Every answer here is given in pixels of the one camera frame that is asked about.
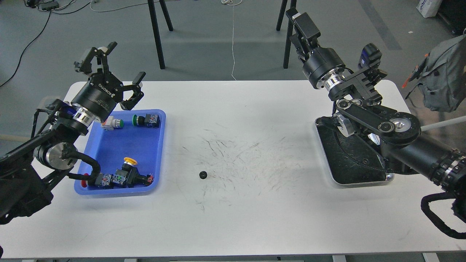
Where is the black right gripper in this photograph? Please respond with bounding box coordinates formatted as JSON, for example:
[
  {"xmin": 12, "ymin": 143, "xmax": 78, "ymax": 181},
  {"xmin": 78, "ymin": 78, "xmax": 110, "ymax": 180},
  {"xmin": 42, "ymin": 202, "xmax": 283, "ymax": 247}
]
[{"xmin": 285, "ymin": 7, "xmax": 345, "ymax": 90}]

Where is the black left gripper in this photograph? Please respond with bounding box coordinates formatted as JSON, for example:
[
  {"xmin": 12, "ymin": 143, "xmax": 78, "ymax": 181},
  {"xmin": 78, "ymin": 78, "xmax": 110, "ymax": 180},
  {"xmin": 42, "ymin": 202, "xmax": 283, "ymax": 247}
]
[{"xmin": 70, "ymin": 41, "xmax": 147, "ymax": 123}]

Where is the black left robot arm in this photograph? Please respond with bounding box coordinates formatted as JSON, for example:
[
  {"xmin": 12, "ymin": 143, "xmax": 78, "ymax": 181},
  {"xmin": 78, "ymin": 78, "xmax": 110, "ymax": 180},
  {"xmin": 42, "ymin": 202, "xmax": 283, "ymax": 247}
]
[{"xmin": 0, "ymin": 41, "xmax": 146, "ymax": 225}]

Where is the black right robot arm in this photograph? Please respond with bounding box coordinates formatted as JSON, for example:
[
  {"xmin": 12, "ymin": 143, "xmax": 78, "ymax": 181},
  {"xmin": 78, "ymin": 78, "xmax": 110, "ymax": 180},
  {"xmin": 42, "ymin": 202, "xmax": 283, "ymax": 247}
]
[{"xmin": 285, "ymin": 7, "xmax": 465, "ymax": 240}]

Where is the black table leg right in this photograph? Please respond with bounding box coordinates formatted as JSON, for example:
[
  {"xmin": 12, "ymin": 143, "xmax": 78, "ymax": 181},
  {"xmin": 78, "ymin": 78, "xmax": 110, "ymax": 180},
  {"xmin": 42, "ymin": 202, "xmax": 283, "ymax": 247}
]
[{"xmin": 276, "ymin": 0, "xmax": 297, "ymax": 69}]

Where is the black table leg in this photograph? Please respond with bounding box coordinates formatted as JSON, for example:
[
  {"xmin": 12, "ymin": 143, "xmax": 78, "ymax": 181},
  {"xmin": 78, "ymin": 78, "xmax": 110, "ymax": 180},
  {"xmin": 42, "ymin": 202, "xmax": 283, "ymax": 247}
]
[
  {"xmin": 276, "ymin": 0, "xmax": 297, "ymax": 69},
  {"xmin": 147, "ymin": 0, "xmax": 174, "ymax": 70}
]

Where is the orange white push button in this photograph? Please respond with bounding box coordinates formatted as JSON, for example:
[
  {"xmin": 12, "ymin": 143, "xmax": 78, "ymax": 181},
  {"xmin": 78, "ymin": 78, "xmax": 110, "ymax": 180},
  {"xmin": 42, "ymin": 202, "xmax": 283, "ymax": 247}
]
[{"xmin": 100, "ymin": 116, "xmax": 124, "ymax": 131}]

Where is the blue plastic tray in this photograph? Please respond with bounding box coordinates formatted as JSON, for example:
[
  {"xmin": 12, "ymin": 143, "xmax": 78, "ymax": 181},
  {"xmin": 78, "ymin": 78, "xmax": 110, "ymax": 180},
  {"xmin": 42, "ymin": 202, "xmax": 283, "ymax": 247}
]
[{"xmin": 74, "ymin": 109, "xmax": 166, "ymax": 196}]

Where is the black power strip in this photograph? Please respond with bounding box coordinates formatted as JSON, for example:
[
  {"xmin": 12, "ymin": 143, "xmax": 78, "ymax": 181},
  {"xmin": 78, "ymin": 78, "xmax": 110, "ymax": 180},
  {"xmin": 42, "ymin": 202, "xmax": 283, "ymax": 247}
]
[{"xmin": 37, "ymin": 0, "xmax": 59, "ymax": 12}]

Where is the black table leg left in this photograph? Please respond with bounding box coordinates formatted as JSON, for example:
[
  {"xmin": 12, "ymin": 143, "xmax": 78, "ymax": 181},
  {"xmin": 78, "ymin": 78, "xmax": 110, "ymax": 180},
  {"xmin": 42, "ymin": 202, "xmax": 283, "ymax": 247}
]
[{"xmin": 147, "ymin": 0, "xmax": 174, "ymax": 70}]

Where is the white bag corner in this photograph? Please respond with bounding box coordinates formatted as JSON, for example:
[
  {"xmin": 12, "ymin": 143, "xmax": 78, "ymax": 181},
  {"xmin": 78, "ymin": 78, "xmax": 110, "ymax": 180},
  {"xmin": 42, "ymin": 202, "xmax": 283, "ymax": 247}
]
[{"xmin": 416, "ymin": 0, "xmax": 442, "ymax": 18}]

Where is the silver metal tray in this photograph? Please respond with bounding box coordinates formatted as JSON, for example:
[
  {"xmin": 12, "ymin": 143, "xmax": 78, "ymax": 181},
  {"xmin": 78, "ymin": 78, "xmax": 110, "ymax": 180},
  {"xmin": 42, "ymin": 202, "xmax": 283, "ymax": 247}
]
[{"xmin": 315, "ymin": 117, "xmax": 394, "ymax": 187}]

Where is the grey backpack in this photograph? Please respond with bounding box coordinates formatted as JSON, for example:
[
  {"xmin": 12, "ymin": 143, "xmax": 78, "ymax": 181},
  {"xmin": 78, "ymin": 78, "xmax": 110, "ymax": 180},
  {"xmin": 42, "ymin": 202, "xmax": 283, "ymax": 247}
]
[{"xmin": 402, "ymin": 35, "xmax": 466, "ymax": 112}]

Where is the green push button switch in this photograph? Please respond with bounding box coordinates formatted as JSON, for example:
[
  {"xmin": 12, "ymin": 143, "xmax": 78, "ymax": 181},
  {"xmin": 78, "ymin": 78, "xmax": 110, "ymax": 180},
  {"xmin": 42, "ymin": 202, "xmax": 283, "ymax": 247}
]
[{"xmin": 131, "ymin": 114, "xmax": 161, "ymax": 128}]

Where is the white hanging cord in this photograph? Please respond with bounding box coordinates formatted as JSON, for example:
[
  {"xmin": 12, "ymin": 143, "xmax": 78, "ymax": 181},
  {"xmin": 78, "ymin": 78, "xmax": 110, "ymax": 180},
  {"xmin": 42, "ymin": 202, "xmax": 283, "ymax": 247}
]
[{"xmin": 221, "ymin": 0, "xmax": 243, "ymax": 81}]

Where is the black floor cable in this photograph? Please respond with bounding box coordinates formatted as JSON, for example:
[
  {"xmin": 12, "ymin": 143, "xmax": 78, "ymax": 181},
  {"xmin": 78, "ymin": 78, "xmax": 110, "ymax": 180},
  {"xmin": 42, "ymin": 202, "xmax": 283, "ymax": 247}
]
[{"xmin": 0, "ymin": 0, "xmax": 91, "ymax": 88}]

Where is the yellow push button switch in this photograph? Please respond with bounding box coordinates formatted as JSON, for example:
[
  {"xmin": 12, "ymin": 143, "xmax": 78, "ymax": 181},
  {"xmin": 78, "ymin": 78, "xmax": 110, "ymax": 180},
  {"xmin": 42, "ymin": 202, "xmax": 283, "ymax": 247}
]
[{"xmin": 112, "ymin": 157, "xmax": 154, "ymax": 188}]

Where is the red push button switch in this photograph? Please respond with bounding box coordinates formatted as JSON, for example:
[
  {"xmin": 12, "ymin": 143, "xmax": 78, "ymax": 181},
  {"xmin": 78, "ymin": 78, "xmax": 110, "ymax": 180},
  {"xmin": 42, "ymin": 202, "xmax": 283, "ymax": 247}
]
[{"xmin": 80, "ymin": 173, "xmax": 113, "ymax": 189}]

